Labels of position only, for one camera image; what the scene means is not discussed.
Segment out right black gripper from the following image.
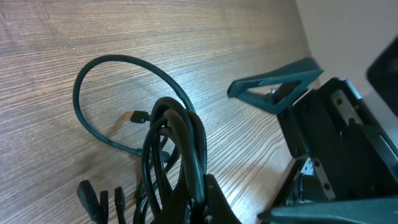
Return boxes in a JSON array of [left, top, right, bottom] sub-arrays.
[[227, 57, 397, 200]]

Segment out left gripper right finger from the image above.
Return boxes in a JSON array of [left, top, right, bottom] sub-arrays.
[[257, 197, 397, 223]]

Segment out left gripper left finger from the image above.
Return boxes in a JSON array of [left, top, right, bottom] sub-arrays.
[[152, 174, 241, 224]]

